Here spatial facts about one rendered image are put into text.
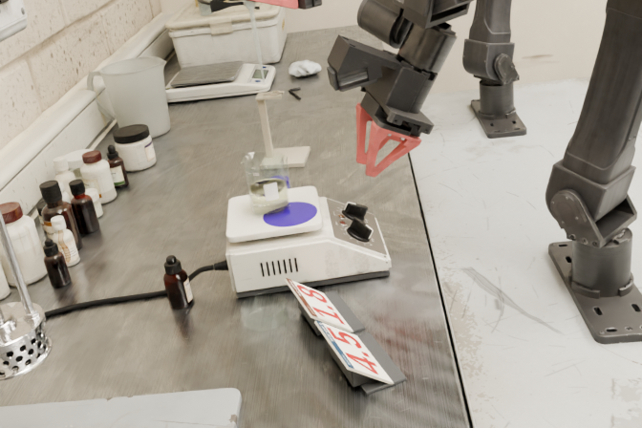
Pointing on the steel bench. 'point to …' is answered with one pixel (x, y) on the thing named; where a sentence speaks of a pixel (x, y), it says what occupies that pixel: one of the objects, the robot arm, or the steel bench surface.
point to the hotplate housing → (300, 260)
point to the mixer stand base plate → (132, 412)
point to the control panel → (350, 224)
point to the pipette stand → (297, 156)
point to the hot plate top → (246, 221)
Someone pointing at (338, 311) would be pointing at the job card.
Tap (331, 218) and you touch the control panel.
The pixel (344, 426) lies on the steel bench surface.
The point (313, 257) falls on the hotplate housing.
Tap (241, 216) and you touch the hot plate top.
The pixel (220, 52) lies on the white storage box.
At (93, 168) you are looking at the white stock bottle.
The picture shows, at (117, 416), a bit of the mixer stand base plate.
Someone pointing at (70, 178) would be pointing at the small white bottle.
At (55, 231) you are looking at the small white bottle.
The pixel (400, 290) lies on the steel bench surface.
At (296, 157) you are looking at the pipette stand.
